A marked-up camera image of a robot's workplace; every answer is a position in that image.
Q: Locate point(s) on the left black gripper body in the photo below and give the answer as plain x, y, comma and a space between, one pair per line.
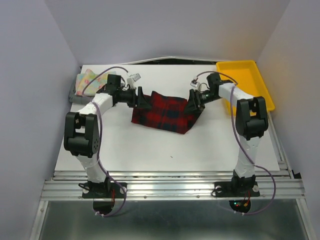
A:
128, 97

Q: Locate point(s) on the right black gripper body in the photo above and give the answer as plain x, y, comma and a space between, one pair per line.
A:
206, 96

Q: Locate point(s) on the red black plaid skirt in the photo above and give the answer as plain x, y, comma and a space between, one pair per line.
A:
166, 113

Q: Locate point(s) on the grey pleated skirt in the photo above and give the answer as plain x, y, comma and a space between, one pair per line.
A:
78, 99

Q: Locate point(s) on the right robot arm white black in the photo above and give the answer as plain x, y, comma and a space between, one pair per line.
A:
249, 120

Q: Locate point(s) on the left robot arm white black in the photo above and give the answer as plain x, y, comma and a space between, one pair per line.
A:
83, 129

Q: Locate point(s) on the yellow plastic tray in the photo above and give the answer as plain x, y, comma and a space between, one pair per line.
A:
249, 79

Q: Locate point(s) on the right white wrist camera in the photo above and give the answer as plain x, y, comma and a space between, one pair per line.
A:
196, 85

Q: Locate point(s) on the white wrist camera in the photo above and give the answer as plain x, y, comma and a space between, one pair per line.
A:
132, 78
196, 85

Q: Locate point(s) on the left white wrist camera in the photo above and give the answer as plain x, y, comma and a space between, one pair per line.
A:
132, 78

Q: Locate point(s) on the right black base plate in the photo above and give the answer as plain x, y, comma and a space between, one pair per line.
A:
225, 189

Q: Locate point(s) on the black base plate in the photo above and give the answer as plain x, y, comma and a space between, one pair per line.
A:
225, 189
117, 190

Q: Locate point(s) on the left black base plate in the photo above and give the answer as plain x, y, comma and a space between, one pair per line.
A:
117, 190

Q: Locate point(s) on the aluminium rail frame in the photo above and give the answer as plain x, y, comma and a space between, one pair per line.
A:
174, 205

